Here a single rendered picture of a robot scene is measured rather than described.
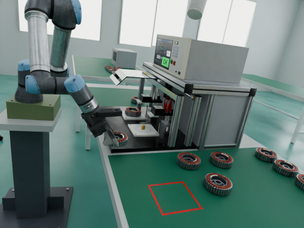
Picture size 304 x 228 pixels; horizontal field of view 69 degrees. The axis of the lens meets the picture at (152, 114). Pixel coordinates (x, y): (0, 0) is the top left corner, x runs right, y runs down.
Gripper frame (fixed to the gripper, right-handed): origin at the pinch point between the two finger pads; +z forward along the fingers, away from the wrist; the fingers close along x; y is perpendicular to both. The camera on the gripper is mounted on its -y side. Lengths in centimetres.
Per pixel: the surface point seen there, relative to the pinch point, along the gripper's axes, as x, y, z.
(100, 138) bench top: -15.2, 8.3, 3.6
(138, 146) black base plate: -1.0, -7.4, 10.6
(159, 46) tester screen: -47, -51, -17
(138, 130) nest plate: -16.7, -11.7, 12.5
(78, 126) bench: -178, 48, 63
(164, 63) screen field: -33, -46, -10
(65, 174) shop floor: -89, 64, 59
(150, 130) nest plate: -17.6, -18.3, 16.8
